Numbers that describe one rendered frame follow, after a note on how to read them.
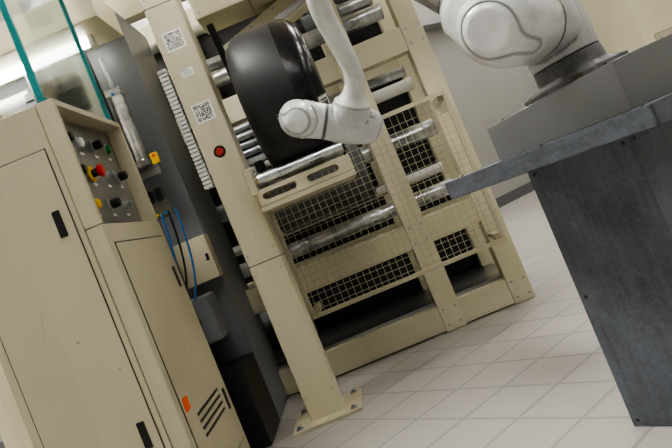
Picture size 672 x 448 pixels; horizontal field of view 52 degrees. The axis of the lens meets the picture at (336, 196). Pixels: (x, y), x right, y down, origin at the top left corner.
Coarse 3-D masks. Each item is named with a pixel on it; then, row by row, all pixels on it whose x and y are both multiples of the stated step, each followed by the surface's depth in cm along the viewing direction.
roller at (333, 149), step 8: (336, 144) 246; (312, 152) 247; (320, 152) 246; (328, 152) 246; (336, 152) 246; (296, 160) 246; (304, 160) 246; (312, 160) 246; (320, 160) 247; (272, 168) 248; (280, 168) 246; (288, 168) 246; (296, 168) 246; (256, 176) 247; (264, 176) 246; (272, 176) 246; (280, 176) 247; (264, 184) 248
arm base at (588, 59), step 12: (588, 48) 144; (600, 48) 145; (564, 60) 144; (576, 60) 143; (588, 60) 143; (600, 60) 143; (540, 72) 148; (552, 72) 146; (564, 72) 144; (576, 72) 141; (588, 72) 139; (540, 84) 150; (552, 84) 146; (564, 84) 144; (540, 96) 149
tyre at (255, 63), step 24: (264, 24) 253; (288, 24) 247; (240, 48) 242; (264, 48) 239; (288, 48) 237; (240, 72) 238; (264, 72) 236; (288, 72) 235; (312, 72) 237; (240, 96) 239; (264, 96) 235; (288, 96) 235; (312, 96) 236; (264, 120) 237; (264, 144) 243; (288, 144) 242; (312, 144) 246
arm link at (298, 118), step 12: (288, 108) 186; (300, 108) 185; (312, 108) 189; (324, 108) 191; (288, 120) 185; (300, 120) 185; (312, 120) 186; (324, 120) 190; (288, 132) 187; (300, 132) 186; (312, 132) 190; (324, 132) 191
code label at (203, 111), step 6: (204, 102) 255; (192, 108) 255; (198, 108) 255; (204, 108) 255; (210, 108) 255; (198, 114) 255; (204, 114) 255; (210, 114) 255; (198, 120) 255; (204, 120) 255
